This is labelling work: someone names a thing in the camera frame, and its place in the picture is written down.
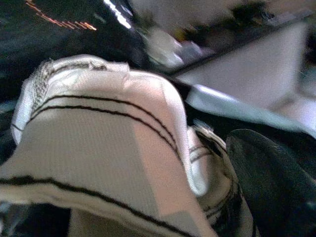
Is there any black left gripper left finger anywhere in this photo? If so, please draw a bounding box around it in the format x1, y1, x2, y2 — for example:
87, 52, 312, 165
0, 202, 72, 237

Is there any white garment with black stripes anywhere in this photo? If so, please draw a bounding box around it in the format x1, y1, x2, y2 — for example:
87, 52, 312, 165
0, 54, 260, 237

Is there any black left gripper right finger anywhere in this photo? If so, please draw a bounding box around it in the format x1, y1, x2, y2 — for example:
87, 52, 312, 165
226, 128, 316, 237

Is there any black washer with orange display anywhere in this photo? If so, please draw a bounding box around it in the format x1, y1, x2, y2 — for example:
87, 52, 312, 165
0, 0, 154, 104

